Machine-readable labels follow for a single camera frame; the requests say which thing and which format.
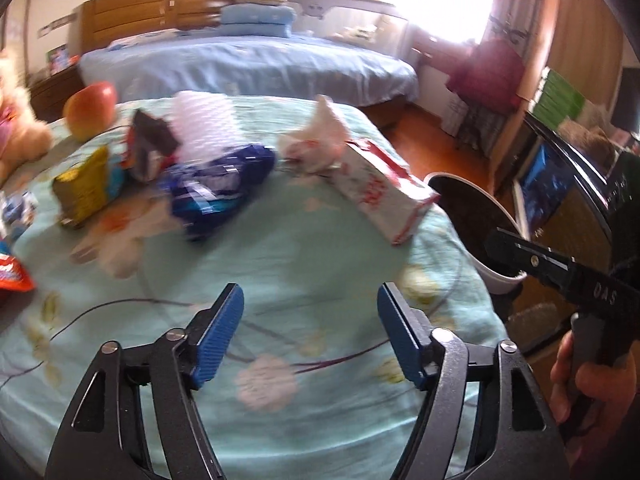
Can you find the folded blue blanket stack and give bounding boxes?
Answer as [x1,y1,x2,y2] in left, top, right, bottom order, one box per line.
[215,0,297,38]

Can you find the light green floral bedsheet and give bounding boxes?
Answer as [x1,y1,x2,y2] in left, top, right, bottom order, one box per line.
[1,102,506,479]

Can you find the white plastic bag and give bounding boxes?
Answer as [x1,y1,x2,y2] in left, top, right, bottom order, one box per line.
[277,96,350,174]

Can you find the white bubble wrap sheet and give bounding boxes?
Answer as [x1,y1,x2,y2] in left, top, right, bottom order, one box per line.
[169,91,245,165]

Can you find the red black foil snack bag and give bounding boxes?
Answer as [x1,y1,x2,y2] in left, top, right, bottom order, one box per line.
[122,108,180,183]

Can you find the stack of green boxes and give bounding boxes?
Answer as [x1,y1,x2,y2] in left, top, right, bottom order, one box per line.
[528,67,586,130]

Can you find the wooden headboard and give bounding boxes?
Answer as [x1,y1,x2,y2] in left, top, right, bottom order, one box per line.
[76,0,234,54]

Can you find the yellow snack bag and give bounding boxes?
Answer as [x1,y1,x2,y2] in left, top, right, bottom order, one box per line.
[52,145,125,228]

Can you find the crumpled blue white wrapper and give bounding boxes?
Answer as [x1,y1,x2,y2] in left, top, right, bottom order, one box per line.
[1,190,38,243]

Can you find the white baby bed rail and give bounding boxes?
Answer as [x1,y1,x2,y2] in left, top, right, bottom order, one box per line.
[288,0,413,60]

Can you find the black monitor screen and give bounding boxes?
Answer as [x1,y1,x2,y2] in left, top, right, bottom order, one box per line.
[611,67,640,133]

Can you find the picture frame on nightstand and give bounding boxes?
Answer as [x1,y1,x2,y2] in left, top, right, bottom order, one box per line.
[47,44,70,76]

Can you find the black round trash bin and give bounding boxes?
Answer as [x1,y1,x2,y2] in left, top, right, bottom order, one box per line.
[424,172,526,296]

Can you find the red white milk carton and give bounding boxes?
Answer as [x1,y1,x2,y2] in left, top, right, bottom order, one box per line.
[331,141,439,246]

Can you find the orange red snack packet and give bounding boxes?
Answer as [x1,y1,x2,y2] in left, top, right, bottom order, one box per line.
[0,242,36,292]

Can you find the blue quilt bed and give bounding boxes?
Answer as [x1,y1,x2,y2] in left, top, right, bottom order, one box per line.
[79,35,419,107]

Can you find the brown plush toy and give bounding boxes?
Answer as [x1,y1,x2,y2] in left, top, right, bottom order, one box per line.
[556,118,634,176]

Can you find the blue plastic snack wrapper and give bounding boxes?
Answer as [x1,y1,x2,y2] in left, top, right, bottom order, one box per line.
[158,144,277,240]

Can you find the cream teddy bear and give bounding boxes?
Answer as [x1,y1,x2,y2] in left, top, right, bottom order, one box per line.
[1,48,53,184]

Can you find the dark wooden nightstand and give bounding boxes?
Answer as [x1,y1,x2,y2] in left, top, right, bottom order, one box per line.
[29,66,85,122]

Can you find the dark red hanging jacket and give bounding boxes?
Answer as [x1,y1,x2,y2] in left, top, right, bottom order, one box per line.
[446,39,525,116]

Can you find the person's right hand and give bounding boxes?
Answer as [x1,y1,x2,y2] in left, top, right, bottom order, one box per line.
[549,332,637,471]

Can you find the red yellow apple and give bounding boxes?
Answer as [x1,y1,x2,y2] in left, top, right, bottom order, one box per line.
[63,81,118,143]

